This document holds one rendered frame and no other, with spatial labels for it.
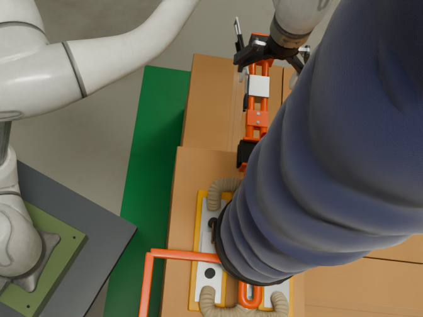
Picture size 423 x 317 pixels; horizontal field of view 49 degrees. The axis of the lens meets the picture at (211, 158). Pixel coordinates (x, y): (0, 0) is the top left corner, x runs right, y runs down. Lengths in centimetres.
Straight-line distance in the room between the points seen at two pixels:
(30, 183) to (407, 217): 134
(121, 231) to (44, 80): 85
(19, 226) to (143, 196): 115
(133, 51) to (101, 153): 163
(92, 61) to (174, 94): 177
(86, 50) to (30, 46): 9
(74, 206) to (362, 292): 109
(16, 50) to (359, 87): 58
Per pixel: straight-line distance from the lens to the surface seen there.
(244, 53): 114
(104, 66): 81
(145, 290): 118
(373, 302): 191
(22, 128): 255
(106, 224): 155
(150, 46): 84
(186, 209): 136
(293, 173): 51
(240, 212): 81
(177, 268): 133
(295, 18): 96
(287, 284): 135
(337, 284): 186
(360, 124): 38
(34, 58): 80
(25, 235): 129
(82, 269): 154
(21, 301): 149
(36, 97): 80
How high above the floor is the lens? 226
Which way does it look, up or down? 69 degrees down
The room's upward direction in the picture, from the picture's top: 20 degrees clockwise
